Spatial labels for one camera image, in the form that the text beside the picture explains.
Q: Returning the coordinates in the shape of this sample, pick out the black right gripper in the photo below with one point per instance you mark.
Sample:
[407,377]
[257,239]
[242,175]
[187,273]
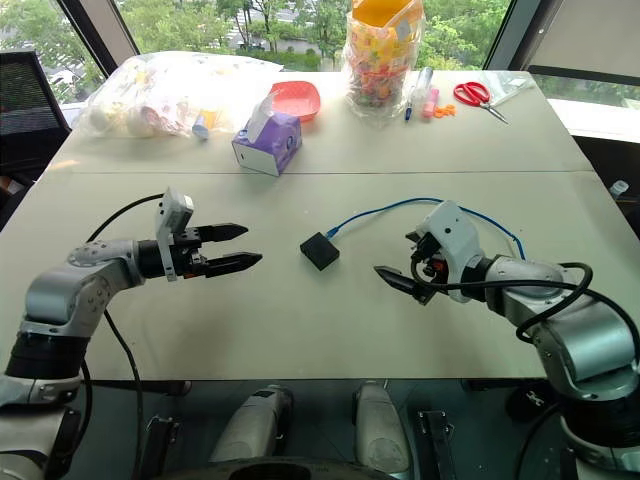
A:
[429,285]

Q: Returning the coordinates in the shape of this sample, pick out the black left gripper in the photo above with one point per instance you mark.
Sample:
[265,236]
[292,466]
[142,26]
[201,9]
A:
[189,262]

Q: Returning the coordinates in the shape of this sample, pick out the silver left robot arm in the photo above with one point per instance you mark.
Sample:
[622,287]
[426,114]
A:
[65,295]

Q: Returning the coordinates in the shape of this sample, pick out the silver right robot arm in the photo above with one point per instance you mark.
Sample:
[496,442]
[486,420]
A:
[580,340]

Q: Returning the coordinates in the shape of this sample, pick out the small black box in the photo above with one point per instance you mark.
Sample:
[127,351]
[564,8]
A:
[320,251]

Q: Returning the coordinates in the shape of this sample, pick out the purple tissue box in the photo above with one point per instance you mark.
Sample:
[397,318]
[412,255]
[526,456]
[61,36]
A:
[272,145]

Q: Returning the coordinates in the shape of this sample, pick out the blue capped glue stick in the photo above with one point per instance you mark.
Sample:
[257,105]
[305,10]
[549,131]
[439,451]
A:
[201,127]

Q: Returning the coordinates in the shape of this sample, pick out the grey rounded robot leg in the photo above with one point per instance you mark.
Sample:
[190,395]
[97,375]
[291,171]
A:
[380,430]
[255,425]

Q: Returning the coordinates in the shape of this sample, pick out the pink plastic tray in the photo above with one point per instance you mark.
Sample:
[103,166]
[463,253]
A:
[297,100]

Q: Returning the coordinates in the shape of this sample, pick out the clear bag of paper cups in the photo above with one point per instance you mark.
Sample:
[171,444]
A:
[160,95]

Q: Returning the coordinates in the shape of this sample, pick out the blue pen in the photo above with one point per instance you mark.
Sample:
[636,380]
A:
[409,107]

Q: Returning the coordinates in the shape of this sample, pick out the small orange plastic pieces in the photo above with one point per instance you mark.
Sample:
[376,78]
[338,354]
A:
[444,111]

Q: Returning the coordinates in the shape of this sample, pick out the pink highlighter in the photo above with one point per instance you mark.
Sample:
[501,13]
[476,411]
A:
[430,104]

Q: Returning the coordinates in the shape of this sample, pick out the dark rounded robot torso rim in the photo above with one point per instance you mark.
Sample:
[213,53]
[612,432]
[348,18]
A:
[280,470]

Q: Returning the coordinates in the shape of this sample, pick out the clear flat plastic bag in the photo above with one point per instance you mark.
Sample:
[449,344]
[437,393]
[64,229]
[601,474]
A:
[507,85]

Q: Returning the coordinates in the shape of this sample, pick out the bagged stack of colourful cups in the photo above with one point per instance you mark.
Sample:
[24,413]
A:
[382,55]

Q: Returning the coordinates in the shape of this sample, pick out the clear bottle with cap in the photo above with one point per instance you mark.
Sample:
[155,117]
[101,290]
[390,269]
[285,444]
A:
[619,189]

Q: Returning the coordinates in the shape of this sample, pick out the black mesh office chair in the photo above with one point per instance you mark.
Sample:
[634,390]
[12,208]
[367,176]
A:
[27,110]

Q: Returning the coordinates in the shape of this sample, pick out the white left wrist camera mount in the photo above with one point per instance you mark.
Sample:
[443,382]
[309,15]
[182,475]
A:
[171,210]

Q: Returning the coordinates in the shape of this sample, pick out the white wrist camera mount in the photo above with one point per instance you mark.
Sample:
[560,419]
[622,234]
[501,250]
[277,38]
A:
[457,235]
[171,210]

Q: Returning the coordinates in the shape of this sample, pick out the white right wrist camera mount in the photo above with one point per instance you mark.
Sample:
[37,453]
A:
[457,235]

